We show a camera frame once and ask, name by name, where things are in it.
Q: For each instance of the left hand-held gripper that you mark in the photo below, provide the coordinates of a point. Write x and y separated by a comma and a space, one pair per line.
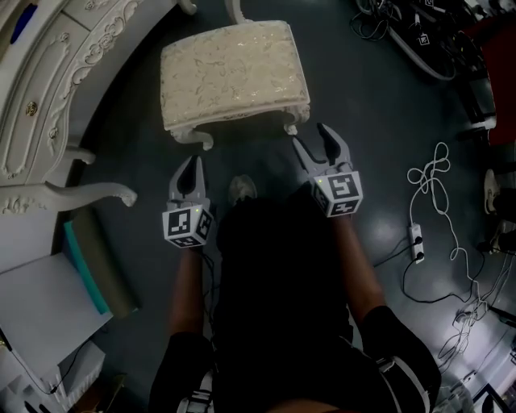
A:
179, 224

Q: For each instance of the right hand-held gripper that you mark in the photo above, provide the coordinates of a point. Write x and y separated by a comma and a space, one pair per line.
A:
342, 189

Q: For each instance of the cream upholstered stool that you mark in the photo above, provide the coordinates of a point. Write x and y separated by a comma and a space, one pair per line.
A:
230, 72

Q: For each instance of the white ornate dressing table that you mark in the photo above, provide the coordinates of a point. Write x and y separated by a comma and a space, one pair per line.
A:
48, 80

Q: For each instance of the person's left forearm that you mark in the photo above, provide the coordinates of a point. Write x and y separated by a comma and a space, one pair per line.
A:
187, 290

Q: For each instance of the person's right forearm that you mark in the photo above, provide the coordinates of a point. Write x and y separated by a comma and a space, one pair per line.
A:
359, 274

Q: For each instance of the person's white shoe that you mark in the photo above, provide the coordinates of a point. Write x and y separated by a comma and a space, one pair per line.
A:
242, 189

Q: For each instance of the olive rolled mat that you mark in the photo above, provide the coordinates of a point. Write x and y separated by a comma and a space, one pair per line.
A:
109, 266

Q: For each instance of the white power strip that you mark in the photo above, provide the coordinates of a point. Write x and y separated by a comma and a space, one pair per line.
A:
417, 242

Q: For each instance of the person's black clothing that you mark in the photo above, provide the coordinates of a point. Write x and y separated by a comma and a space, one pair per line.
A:
282, 302

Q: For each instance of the pile of headsets and grippers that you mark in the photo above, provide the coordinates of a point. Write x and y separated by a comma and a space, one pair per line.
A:
427, 36

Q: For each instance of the white cabinet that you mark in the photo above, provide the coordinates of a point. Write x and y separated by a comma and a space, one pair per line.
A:
44, 298

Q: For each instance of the small blue object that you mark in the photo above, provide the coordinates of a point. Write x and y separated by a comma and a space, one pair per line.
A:
22, 24

